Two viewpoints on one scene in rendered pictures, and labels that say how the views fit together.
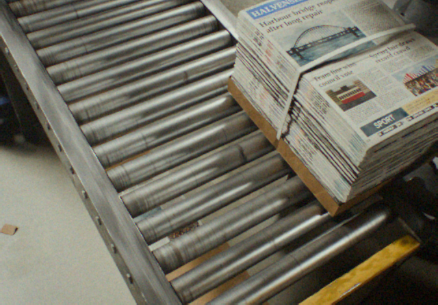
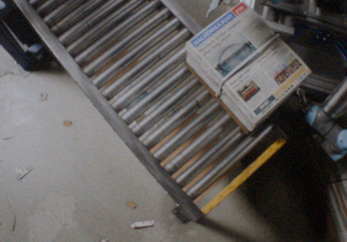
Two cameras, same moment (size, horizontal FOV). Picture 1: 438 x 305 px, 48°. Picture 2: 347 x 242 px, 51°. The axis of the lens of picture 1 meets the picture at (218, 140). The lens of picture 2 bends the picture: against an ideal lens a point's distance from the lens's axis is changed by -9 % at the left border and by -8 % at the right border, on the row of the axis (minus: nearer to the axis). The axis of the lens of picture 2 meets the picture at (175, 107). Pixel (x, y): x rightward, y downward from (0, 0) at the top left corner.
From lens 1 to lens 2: 0.73 m
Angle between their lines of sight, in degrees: 23
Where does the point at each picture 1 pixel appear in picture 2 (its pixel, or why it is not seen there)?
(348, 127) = (248, 110)
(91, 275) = (119, 142)
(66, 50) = (89, 54)
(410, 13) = not seen: outside the picture
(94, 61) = (106, 58)
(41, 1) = (66, 22)
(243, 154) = (199, 104)
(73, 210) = not seen: hidden behind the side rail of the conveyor
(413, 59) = (278, 59)
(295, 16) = (217, 40)
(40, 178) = (74, 88)
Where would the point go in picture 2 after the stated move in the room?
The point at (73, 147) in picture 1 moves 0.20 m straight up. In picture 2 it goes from (111, 118) to (104, 105)
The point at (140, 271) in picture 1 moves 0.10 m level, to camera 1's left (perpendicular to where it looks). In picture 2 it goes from (160, 177) to (134, 178)
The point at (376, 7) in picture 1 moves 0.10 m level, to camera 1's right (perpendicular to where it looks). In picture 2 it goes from (259, 24) to (284, 25)
